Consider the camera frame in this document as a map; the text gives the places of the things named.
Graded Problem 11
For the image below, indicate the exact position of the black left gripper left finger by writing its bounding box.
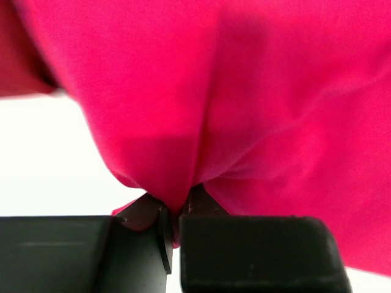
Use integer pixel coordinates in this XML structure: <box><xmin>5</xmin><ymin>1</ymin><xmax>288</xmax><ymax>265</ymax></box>
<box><xmin>1</xmin><ymin>194</ymin><xmax>173</xmax><ymax>293</ymax></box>

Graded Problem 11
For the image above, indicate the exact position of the pink t-shirt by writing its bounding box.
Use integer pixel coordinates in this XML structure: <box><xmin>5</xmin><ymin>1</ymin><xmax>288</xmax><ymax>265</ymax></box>
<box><xmin>1</xmin><ymin>1</ymin><xmax>390</xmax><ymax>275</ymax></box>

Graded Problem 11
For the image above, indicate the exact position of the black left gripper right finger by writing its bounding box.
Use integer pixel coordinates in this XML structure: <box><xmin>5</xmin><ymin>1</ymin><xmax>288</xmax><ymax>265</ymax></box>
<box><xmin>180</xmin><ymin>185</ymin><xmax>352</xmax><ymax>293</ymax></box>

